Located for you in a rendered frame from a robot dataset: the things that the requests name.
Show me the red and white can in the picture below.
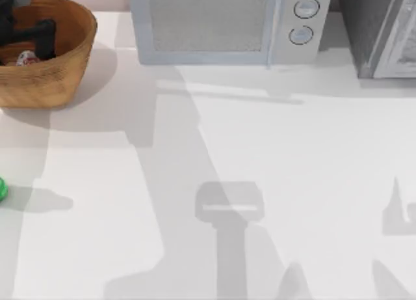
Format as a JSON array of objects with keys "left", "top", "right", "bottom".
[{"left": 16, "top": 50, "right": 42, "bottom": 67}]

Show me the brown woven basket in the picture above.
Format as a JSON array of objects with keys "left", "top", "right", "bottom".
[{"left": 0, "top": 0, "right": 98, "bottom": 109}]

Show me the microwave oven door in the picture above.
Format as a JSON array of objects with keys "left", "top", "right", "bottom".
[{"left": 129, "top": 0, "right": 278, "bottom": 66}]

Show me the pale microwave oven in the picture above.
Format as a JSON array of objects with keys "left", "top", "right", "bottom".
[{"left": 126, "top": 0, "right": 334, "bottom": 70}]

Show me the microwave knob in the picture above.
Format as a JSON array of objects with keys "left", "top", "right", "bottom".
[
  {"left": 288, "top": 25, "right": 315, "bottom": 46},
  {"left": 292, "top": 0, "right": 321, "bottom": 20}
]

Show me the grey cabinet door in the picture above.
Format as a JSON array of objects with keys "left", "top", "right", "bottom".
[{"left": 372, "top": 0, "right": 416, "bottom": 79}]

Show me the microwave door handle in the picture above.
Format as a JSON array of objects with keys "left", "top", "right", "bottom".
[{"left": 266, "top": 0, "right": 282, "bottom": 70}]

